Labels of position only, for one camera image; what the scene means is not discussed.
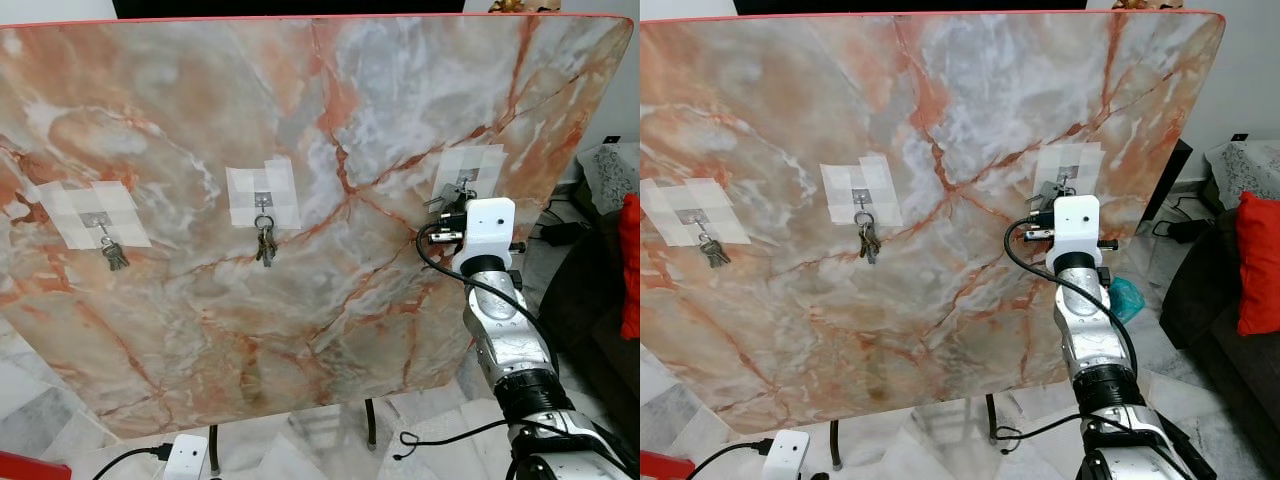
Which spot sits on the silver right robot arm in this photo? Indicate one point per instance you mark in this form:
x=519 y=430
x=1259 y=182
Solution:
x=505 y=330
x=1090 y=330

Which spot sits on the black power adapter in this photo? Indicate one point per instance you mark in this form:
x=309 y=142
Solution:
x=1192 y=230
x=565 y=233

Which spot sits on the teal plastic bag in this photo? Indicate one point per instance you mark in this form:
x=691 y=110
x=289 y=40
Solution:
x=1125 y=298

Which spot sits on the white lace cloth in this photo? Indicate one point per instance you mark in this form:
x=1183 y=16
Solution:
x=610 y=175
x=1245 y=170

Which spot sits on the dark sofa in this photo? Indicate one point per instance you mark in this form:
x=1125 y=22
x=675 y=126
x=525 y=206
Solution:
x=590 y=320
x=1210 y=330

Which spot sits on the long silver key bunch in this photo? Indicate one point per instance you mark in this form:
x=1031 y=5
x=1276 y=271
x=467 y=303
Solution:
x=265 y=245
x=868 y=240

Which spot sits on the marble pattern table board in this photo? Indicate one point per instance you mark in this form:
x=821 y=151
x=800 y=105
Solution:
x=900 y=330
x=300 y=330

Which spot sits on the red pillow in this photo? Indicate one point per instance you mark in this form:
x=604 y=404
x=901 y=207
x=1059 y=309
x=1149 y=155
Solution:
x=1260 y=260
x=630 y=260

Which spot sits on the square white tape patch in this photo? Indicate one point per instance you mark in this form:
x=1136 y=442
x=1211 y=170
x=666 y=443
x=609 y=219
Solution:
x=840 y=195
x=240 y=200

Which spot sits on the black metal table leg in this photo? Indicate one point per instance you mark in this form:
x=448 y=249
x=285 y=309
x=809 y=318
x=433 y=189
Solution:
x=836 y=445
x=214 y=450
x=991 y=415
x=371 y=420

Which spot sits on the wide white tape patch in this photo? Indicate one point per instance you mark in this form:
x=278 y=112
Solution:
x=60 y=215
x=670 y=210

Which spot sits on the golden ornament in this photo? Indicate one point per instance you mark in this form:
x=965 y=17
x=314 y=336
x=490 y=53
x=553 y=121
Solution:
x=520 y=6

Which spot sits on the black television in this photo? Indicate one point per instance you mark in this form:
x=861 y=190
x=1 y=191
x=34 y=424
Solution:
x=900 y=5
x=300 y=7

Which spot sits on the small silver key bunch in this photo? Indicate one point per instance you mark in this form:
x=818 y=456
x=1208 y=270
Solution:
x=113 y=257
x=714 y=252

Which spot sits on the red table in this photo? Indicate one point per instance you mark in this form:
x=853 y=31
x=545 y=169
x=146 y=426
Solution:
x=15 y=468
x=658 y=468

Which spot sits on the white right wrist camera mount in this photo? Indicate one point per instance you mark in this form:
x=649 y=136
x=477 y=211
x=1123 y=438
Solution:
x=488 y=230
x=1075 y=225

